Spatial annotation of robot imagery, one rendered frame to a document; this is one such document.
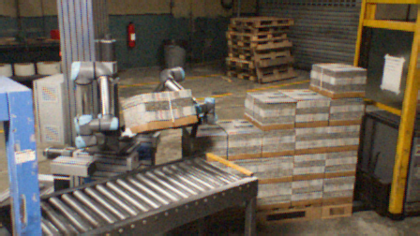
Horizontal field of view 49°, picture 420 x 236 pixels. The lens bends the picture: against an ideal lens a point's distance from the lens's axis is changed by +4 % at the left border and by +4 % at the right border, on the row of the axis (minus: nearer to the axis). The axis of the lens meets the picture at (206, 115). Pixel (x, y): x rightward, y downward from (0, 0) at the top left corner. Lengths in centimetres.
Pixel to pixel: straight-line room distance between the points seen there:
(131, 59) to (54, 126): 721
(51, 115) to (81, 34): 64
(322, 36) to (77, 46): 856
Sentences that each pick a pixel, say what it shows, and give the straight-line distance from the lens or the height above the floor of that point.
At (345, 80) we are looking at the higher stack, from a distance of 382.
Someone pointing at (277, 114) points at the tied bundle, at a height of 96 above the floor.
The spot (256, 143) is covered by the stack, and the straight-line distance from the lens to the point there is 360.
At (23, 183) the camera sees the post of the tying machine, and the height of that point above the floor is 122.
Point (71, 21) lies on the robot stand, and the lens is 332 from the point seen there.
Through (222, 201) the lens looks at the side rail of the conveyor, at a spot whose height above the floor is 73.
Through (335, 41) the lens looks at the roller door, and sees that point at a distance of 1107.
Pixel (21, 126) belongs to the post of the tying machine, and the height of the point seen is 142.
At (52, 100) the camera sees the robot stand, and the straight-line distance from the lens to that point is 344.
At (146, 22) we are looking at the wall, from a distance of 1070.
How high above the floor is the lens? 189
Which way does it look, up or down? 16 degrees down
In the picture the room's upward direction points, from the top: 1 degrees clockwise
